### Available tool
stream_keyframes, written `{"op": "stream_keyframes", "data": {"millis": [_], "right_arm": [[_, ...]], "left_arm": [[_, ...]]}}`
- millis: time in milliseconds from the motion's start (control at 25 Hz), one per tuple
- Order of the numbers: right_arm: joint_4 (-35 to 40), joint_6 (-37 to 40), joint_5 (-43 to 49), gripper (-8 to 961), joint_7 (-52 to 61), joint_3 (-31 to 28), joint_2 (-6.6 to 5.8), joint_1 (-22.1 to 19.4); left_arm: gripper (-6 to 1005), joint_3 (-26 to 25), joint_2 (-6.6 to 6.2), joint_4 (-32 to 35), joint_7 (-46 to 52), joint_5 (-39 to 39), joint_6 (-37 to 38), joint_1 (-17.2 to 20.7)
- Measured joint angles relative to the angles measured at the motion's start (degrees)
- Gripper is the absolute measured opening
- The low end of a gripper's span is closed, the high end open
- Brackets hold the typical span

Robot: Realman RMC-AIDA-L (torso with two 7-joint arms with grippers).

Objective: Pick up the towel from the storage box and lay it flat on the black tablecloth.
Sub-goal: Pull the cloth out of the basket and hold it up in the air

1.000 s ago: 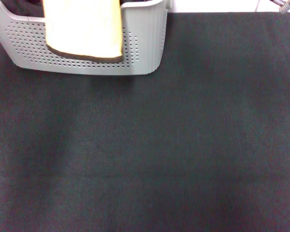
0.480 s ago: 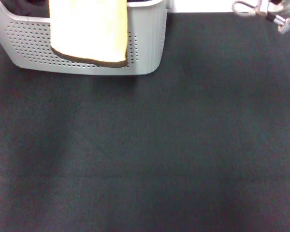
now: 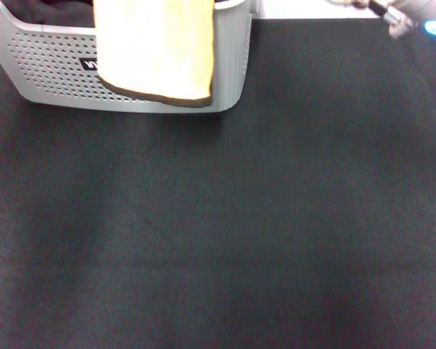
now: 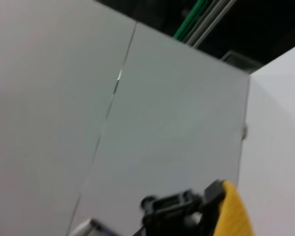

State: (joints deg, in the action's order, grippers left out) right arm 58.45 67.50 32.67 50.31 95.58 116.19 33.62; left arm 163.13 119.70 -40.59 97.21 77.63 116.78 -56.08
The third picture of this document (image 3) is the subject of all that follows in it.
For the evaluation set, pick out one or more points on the yellow and grey towel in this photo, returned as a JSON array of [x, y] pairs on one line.
[[156, 51]]

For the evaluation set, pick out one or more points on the black cloth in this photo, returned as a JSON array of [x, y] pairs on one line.
[[51, 12]]

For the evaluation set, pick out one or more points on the black tablecloth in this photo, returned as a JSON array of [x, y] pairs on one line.
[[240, 218]]

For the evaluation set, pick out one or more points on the grey perforated plastic storage box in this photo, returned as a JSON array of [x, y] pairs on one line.
[[51, 72]]

